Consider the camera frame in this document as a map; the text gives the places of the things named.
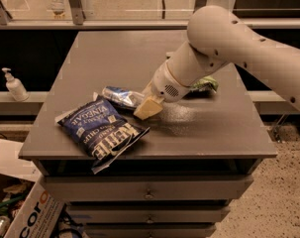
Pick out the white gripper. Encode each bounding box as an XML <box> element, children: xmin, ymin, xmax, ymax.
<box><xmin>134</xmin><ymin>60</ymin><xmax>191</xmax><ymax>120</ymax></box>

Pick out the redbull can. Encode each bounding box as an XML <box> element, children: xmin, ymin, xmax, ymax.
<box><xmin>102</xmin><ymin>86</ymin><xmax>145</xmax><ymax>110</ymax></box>

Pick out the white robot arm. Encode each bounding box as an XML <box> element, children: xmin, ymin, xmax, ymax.
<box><xmin>134</xmin><ymin>6</ymin><xmax>300</xmax><ymax>120</ymax></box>

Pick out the blue Kettle chip bag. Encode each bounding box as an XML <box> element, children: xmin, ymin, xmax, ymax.
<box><xmin>55</xmin><ymin>93</ymin><xmax>150</xmax><ymax>175</ymax></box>

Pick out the green Kettle chip bag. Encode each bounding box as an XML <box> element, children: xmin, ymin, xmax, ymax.
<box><xmin>190</xmin><ymin>76</ymin><xmax>219</xmax><ymax>92</ymax></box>

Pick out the grey drawer cabinet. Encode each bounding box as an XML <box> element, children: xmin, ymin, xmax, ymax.
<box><xmin>21</xmin><ymin>31</ymin><xmax>276</xmax><ymax>238</ymax></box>

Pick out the white pump dispenser bottle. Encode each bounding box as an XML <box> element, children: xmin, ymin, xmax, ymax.
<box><xmin>2</xmin><ymin>67</ymin><xmax>29</xmax><ymax>102</ymax></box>

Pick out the white cardboard box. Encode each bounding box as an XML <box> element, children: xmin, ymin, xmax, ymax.
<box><xmin>0</xmin><ymin>139</ymin><xmax>63</xmax><ymax>238</ymax></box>

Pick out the metal railing shelf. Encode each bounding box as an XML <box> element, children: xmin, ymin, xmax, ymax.
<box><xmin>0</xmin><ymin>0</ymin><xmax>300</xmax><ymax>30</ymax></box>

